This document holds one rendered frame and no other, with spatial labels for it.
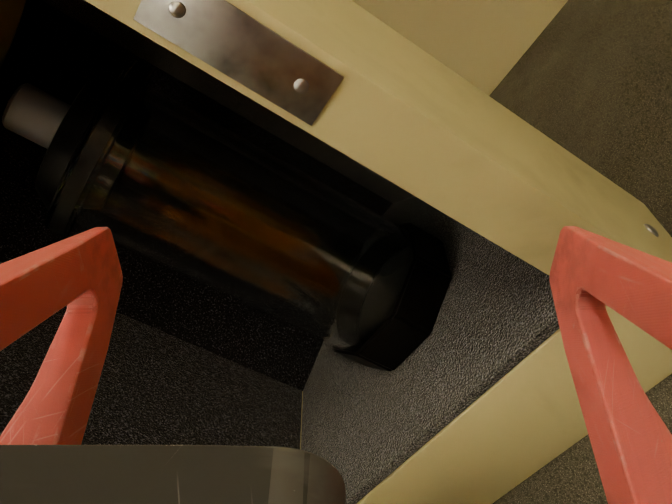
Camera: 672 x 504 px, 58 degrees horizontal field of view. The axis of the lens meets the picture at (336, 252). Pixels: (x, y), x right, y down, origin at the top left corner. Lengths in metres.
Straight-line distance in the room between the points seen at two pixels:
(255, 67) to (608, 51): 0.38
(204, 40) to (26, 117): 0.17
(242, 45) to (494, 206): 0.12
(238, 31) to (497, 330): 0.20
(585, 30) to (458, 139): 0.38
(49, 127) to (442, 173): 0.22
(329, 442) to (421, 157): 0.26
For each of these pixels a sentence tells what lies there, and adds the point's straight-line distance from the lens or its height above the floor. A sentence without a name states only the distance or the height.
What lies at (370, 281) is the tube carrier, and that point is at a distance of 0.36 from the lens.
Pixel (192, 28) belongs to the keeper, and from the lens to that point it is 0.22.
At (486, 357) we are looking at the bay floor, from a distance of 0.33.
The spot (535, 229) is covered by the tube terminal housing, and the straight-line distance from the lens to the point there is 0.27.
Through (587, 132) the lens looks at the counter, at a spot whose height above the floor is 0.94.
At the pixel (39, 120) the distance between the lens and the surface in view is 0.37.
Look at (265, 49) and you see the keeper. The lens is 0.22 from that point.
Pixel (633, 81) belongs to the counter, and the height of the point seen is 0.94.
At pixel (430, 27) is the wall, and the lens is 0.67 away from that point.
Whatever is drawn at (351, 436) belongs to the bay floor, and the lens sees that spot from 0.42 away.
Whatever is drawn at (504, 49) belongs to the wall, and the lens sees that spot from 0.70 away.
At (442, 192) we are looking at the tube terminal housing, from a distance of 0.25.
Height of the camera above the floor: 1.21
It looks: 19 degrees down
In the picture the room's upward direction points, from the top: 62 degrees counter-clockwise
